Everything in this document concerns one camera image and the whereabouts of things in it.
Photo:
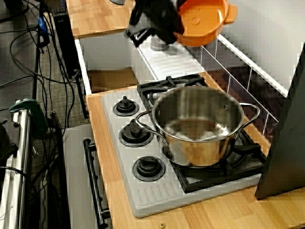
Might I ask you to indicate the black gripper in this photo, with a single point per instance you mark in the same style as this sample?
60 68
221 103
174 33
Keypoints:
157 26

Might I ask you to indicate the orange plastic pot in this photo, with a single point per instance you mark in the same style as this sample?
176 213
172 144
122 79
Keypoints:
202 26

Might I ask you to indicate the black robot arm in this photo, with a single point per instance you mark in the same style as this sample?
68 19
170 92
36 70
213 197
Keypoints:
155 4

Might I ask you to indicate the grey faucet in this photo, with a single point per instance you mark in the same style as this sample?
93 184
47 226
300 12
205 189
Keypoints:
158 45

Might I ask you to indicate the white sink basin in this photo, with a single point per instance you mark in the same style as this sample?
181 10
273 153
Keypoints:
107 52

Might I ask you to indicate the black stove knob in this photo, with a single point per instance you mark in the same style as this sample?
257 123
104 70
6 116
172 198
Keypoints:
135 134
125 107
149 169

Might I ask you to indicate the stainless steel pot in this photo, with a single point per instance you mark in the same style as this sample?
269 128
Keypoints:
202 152

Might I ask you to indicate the grey stove top panel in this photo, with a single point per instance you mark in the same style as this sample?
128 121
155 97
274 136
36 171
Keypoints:
119 143

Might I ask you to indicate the blue plug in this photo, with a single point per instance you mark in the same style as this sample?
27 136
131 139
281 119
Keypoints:
42 25

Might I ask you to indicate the black stand pole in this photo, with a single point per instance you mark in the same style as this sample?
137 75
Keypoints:
35 71

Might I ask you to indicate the dark panel board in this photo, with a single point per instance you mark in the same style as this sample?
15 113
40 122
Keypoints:
283 143

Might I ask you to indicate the green clamp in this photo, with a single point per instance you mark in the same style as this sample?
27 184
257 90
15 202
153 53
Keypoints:
33 112

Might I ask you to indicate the grey oven door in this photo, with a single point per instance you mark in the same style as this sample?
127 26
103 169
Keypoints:
76 167

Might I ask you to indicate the black bracket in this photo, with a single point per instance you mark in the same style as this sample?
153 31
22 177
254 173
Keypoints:
6 143

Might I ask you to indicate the silver metal rail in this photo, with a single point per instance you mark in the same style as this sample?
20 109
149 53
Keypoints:
14 179

